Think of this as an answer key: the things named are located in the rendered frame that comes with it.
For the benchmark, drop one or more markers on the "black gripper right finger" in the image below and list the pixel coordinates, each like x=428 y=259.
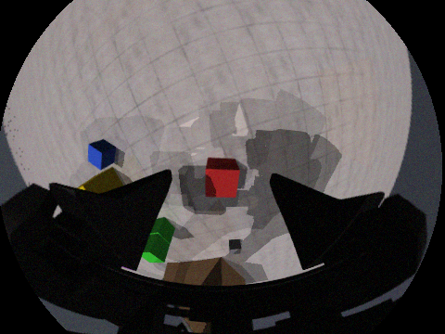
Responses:
x=316 y=221

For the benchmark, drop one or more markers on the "blue cube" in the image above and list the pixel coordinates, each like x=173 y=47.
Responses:
x=101 y=154

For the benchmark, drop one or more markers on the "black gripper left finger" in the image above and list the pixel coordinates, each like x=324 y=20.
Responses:
x=123 y=217

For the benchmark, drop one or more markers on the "green block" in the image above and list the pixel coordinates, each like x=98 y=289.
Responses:
x=156 y=249
x=164 y=228

